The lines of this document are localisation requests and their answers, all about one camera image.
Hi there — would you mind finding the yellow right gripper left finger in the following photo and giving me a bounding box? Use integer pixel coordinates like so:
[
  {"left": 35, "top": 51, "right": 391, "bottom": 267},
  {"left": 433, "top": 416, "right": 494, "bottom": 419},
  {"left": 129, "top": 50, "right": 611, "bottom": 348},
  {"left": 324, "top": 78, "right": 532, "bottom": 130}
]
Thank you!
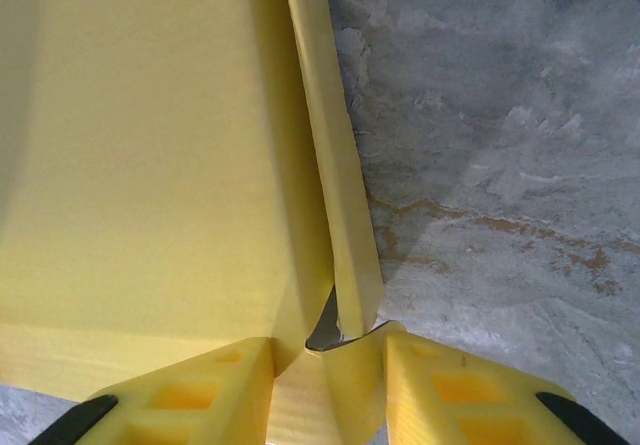
[{"left": 37, "top": 335, "right": 276, "bottom": 445}]

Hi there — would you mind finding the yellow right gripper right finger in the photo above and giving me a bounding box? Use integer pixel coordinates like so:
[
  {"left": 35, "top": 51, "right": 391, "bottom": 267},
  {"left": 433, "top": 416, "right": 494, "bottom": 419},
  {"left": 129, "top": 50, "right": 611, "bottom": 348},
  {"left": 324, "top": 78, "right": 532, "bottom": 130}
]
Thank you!
[{"left": 382, "top": 322, "right": 621, "bottom": 445}]

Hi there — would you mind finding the white and yellow paper box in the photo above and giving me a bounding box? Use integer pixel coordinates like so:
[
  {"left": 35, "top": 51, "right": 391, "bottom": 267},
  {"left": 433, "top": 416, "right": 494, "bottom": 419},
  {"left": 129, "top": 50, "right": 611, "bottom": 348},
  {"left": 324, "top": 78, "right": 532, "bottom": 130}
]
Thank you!
[{"left": 0, "top": 0, "right": 386, "bottom": 445}]

